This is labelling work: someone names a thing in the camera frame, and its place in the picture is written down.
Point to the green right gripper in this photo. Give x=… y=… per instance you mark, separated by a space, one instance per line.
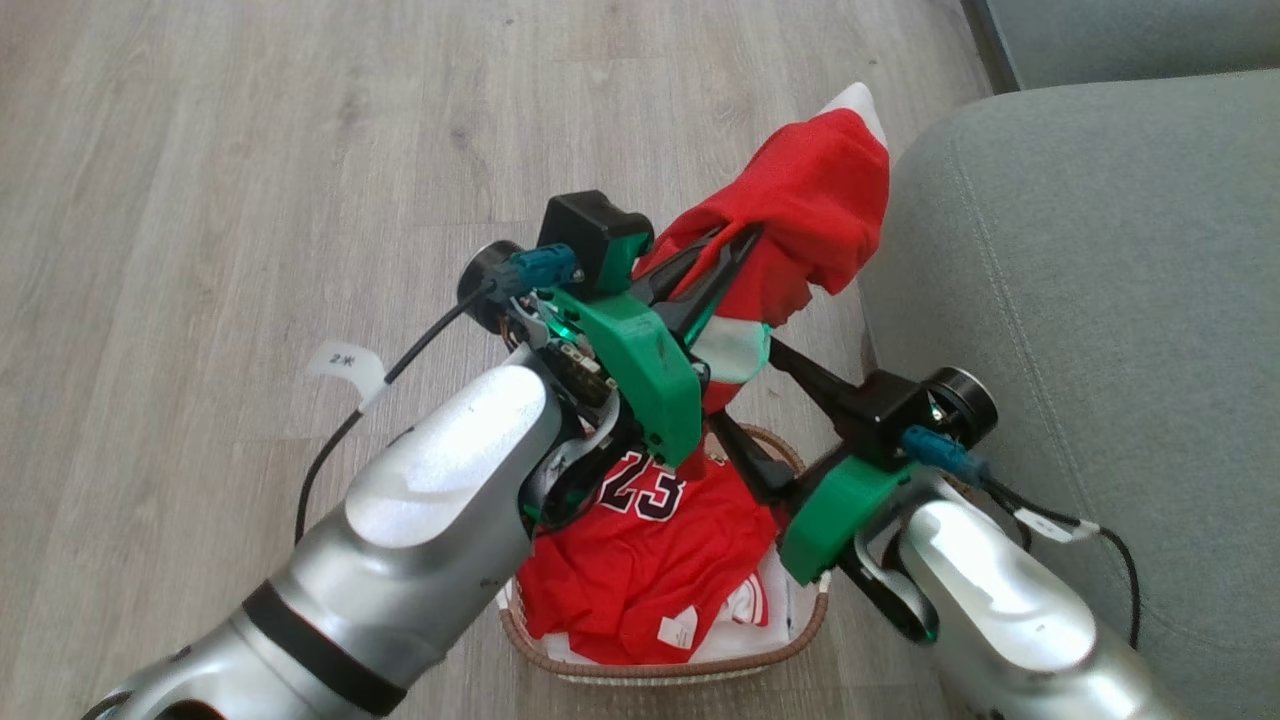
x=840 y=510

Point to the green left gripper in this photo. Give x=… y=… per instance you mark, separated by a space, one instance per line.
x=640 y=370

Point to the red garment with white trim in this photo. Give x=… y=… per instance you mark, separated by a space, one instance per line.
x=810 y=190

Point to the red jersey number 23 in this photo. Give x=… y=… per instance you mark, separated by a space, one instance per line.
x=650 y=570

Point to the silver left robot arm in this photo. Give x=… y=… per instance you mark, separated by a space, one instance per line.
x=420 y=540

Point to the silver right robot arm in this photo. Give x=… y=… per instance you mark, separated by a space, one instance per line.
x=1000 y=610

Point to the cream basket with brown rim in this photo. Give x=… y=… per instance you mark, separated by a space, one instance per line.
x=790 y=650

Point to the grey fabric sofa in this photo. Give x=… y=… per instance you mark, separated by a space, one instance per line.
x=1100 y=300

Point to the dark skirting strip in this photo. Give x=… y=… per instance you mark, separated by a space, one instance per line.
x=990 y=45

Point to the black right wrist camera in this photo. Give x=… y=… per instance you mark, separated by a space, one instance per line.
x=880 y=410

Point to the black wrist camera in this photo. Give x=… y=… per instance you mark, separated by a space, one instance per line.
x=880 y=410
x=590 y=225

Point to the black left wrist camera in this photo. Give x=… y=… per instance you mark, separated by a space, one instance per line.
x=590 y=225

